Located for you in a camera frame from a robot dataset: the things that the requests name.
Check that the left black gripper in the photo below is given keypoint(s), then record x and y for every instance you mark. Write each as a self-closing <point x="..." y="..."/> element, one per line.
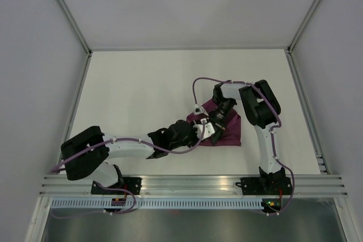
<point x="196" y="138"/>

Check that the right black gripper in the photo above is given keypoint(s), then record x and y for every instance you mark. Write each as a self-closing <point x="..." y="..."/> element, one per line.
<point x="215" y="137"/>

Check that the purple satin napkin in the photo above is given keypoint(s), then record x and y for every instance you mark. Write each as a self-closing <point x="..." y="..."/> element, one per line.
<point x="232" y="134"/>

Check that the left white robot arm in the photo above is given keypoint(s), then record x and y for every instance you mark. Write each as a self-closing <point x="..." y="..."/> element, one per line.
<point x="86" y="155"/>

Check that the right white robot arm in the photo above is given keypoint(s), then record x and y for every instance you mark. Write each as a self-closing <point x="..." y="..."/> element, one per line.
<point x="262" y="111"/>

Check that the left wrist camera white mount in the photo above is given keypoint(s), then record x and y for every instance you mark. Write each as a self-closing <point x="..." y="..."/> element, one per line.
<point x="205" y="128"/>

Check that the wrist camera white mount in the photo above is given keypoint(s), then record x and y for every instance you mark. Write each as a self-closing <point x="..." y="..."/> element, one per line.
<point x="198" y="110"/>
<point x="205" y="128"/>

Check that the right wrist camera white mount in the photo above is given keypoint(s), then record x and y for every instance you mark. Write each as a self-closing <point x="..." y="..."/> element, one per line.
<point x="198" y="110"/>

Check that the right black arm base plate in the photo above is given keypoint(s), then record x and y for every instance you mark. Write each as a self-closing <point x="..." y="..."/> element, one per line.
<point x="253" y="186"/>

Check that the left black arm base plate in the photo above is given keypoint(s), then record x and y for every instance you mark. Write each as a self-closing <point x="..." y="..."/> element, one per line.
<point x="131" y="184"/>

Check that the aluminium front rail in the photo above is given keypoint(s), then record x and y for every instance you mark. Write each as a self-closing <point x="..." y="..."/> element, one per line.
<point x="158" y="186"/>

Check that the white slotted cable duct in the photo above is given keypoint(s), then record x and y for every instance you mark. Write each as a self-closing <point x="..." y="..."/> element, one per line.
<point x="163" y="203"/>

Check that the left aluminium frame post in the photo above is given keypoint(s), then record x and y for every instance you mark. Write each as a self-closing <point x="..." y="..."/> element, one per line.
<point x="74" y="26"/>

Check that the aluminium frame post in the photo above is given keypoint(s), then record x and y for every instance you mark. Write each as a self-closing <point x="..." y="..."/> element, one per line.
<point x="303" y="25"/>
<point x="74" y="26"/>

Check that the right aluminium frame post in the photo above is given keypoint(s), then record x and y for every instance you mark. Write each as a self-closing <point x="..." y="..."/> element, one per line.
<point x="303" y="25"/>

